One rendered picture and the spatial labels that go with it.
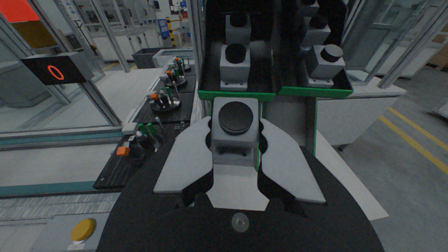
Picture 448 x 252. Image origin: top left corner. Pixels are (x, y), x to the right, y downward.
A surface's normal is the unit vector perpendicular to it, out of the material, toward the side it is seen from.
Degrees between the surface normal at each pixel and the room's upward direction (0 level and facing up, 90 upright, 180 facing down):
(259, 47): 25
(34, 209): 0
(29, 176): 0
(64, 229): 0
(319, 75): 115
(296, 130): 45
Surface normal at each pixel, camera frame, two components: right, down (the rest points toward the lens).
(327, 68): -0.07, 0.93
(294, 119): -0.05, -0.03
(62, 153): 0.00, -0.73
